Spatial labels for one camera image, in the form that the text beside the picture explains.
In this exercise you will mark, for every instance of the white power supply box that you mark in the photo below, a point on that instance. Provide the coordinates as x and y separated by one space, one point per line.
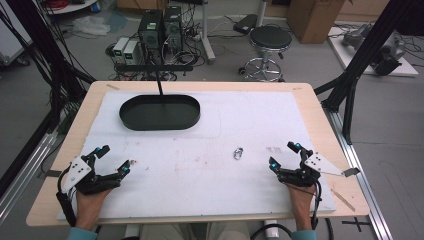
131 52
120 50

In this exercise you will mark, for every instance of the black frame strut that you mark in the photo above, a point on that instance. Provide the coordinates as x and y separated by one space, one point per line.
363 60
43 50

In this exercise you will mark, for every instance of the white plastic bag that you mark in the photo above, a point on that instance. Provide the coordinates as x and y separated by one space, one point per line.
90 25

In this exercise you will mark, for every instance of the black computer tower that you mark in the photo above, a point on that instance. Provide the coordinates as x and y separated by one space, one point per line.
150 31
173 28

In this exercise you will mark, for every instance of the black T-shaped stand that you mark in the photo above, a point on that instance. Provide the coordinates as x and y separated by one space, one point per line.
159 68

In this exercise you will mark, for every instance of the black round stool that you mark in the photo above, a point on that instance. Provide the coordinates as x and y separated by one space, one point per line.
268 50

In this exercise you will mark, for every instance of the person's right hand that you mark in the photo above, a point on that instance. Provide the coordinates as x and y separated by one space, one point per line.
301 205

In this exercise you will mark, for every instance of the thin wooden stick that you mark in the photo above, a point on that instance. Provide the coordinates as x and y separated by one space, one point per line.
343 200

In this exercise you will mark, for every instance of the grey tape piece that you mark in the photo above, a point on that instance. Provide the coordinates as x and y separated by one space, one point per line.
352 171

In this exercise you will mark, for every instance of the person's left hand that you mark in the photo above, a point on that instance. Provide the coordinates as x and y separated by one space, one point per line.
88 208

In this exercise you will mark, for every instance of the white round table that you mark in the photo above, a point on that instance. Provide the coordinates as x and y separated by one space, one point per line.
71 6

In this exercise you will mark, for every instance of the person's legs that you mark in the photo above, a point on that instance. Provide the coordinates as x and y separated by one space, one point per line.
195 231

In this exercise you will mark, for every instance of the aluminium rail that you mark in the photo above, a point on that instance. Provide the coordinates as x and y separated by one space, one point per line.
363 186
23 180

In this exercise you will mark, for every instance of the dark tape piece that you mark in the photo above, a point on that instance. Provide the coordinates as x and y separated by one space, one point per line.
53 173

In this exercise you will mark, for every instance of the white board with grey device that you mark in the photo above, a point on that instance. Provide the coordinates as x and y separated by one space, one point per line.
373 50

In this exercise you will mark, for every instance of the white foam mat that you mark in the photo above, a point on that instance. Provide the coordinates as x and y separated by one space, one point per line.
200 173

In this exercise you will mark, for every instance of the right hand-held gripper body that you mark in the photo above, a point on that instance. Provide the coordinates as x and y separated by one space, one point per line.
301 176

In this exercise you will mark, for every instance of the small silver metal clip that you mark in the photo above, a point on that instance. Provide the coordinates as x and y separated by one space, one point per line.
238 153

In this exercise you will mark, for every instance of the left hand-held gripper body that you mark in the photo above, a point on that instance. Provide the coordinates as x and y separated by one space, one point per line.
87 182

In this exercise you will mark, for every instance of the black flat box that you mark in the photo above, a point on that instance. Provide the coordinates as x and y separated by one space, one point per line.
245 23

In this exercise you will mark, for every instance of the black oval tray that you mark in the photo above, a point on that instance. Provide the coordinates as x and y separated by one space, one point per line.
160 113

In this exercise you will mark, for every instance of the cardboard box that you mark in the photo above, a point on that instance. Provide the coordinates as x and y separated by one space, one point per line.
313 18

